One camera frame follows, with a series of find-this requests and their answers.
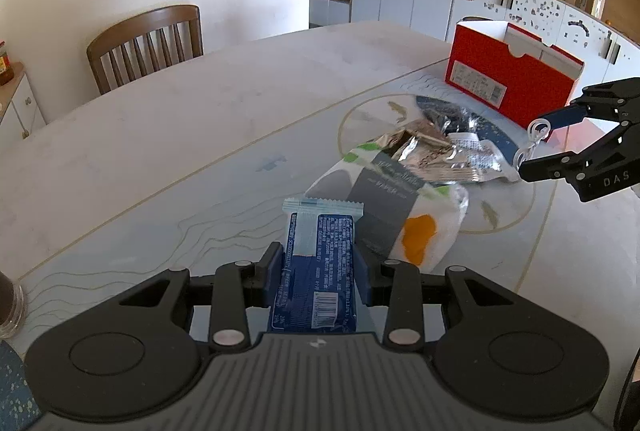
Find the wooden chair right side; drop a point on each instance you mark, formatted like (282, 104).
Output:
(475, 18)

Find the wooden chair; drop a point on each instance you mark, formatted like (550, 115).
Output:
(475, 18)
(146, 43)

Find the white tissue pack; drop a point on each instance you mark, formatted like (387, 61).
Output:
(404, 217)

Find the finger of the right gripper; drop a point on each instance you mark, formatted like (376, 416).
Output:
(551, 167)
(561, 118)

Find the white wall cabinets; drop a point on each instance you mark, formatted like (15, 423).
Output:
(607, 54)

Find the wooden chair far side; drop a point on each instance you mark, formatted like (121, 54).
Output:
(146, 43)

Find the blue snack bar wrapper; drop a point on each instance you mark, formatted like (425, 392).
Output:
(317, 286)

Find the silver foil snack bag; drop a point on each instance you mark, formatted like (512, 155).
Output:
(421, 149)

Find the white printed sachet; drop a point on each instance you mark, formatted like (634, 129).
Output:
(479, 160)

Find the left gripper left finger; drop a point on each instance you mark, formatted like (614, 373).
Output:
(238, 286)

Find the glass jar dark contents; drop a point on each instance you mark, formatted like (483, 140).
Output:
(12, 306)

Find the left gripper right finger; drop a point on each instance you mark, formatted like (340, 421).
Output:
(396, 286)

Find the red lid jar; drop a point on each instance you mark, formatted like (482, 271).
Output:
(6, 69)

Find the black wrapped snack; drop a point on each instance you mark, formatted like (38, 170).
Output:
(446, 116)

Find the white side cabinet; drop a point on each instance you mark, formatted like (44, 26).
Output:
(20, 113)

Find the red cardboard box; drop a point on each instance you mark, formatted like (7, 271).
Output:
(511, 70)

